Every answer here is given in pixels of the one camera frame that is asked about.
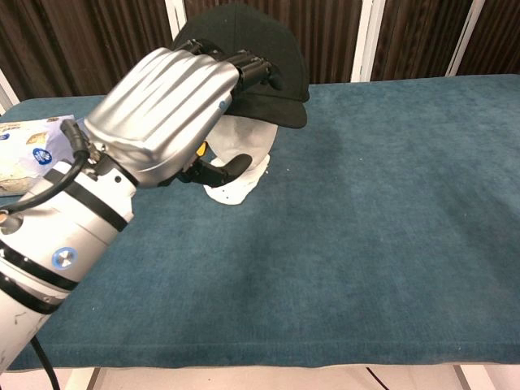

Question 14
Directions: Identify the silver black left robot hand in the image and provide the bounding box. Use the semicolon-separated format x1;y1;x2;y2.
83;38;287;189

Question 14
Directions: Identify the black baseball cap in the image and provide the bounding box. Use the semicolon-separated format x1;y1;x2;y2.
169;4;310;130

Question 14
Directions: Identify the white foam mannequin head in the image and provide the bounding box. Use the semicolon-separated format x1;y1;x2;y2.
202;115;279;207

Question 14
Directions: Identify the white purple tissue pack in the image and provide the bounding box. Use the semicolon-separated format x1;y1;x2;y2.
0;115;89;198

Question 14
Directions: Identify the teal velvet table cloth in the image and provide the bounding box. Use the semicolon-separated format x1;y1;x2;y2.
0;72;520;371

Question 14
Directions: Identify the white table leg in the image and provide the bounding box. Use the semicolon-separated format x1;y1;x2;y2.
453;364;495;390
64;367;102;390

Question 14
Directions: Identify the white partition frame post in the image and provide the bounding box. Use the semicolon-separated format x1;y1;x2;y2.
0;67;20;115
445;0;487;77
164;0;189;41
349;0;386;84

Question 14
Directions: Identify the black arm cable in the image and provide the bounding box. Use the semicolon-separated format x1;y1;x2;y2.
0;119;91;213

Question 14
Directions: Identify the thin black floor cable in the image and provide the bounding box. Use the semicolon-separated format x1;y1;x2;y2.
365;367;389;390

